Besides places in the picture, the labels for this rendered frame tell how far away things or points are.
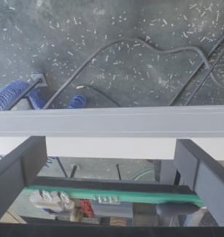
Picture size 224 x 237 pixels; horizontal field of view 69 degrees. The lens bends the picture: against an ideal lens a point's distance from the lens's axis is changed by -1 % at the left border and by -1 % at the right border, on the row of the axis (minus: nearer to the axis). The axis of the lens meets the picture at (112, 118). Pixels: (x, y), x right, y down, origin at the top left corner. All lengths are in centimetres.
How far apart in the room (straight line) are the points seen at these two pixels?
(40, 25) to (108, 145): 109
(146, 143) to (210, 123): 9
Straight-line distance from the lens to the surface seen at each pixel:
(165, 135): 23
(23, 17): 129
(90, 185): 53
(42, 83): 140
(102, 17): 112
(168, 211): 50
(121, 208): 103
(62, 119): 28
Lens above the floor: 109
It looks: 51 degrees down
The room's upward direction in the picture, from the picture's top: 169 degrees counter-clockwise
